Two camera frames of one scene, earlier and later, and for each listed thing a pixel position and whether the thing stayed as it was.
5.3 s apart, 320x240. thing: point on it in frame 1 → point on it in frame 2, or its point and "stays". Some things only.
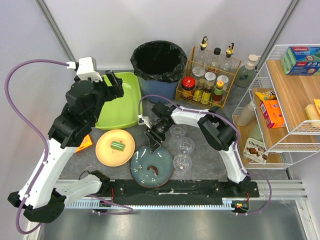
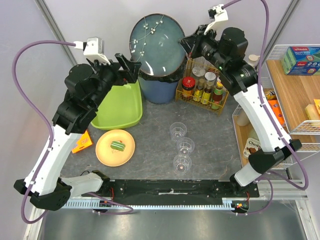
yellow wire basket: [207, 79] stays
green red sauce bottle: [217, 95] stays
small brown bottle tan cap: [199, 88] stays
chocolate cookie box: [255, 150] stays
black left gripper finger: [117, 91] → [133, 78]
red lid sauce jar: [188, 84] stays
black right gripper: [153, 134] → [194, 42]
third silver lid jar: [210, 78] stays
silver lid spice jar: [198, 71] stays
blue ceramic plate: [143, 159] → [154, 42]
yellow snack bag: [267, 95] stays
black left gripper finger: [112, 78] → [122, 60]
